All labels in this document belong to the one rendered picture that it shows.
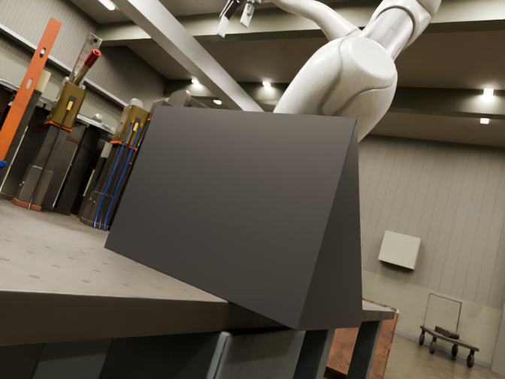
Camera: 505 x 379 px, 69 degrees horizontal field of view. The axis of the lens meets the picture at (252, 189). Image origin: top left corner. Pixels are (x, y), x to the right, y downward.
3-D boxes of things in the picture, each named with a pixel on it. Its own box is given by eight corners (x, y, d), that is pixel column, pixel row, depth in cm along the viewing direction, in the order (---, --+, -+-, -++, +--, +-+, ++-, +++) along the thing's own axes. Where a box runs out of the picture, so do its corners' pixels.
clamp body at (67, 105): (35, 210, 103) (83, 95, 108) (42, 214, 95) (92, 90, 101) (9, 203, 99) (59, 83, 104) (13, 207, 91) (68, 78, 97)
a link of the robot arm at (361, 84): (317, 190, 68) (404, 110, 52) (249, 134, 68) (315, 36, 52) (404, 53, 119) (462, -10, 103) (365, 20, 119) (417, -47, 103)
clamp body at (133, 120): (99, 228, 112) (141, 116, 118) (111, 234, 104) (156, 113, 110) (77, 222, 108) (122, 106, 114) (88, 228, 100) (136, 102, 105)
